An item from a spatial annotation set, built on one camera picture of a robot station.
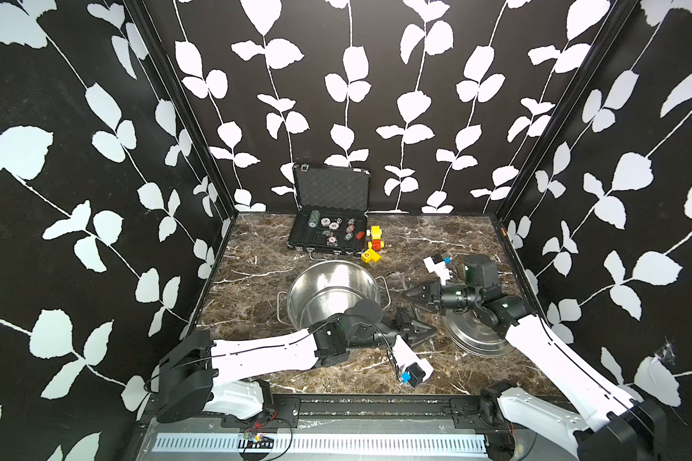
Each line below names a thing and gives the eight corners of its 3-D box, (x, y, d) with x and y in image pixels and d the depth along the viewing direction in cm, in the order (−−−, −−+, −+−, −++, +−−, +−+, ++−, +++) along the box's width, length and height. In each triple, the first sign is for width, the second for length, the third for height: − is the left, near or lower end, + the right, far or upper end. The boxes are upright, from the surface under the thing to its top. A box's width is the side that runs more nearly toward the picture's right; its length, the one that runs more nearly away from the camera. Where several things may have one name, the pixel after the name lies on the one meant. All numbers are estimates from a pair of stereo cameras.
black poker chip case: (287, 250, 111) (275, 208, 93) (303, 206, 127) (295, 163, 109) (362, 258, 109) (364, 216, 91) (368, 212, 125) (371, 169, 107)
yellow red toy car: (367, 251, 111) (368, 243, 107) (367, 232, 117) (367, 225, 113) (383, 251, 111) (384, 243, 107) (382, 232, 117) (383, 225, 114)
